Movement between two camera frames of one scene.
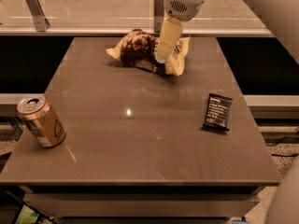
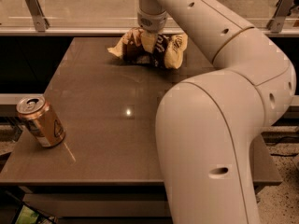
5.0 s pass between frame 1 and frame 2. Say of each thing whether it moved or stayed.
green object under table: stayed
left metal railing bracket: stayed
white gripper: moved
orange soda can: stayed
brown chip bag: moved
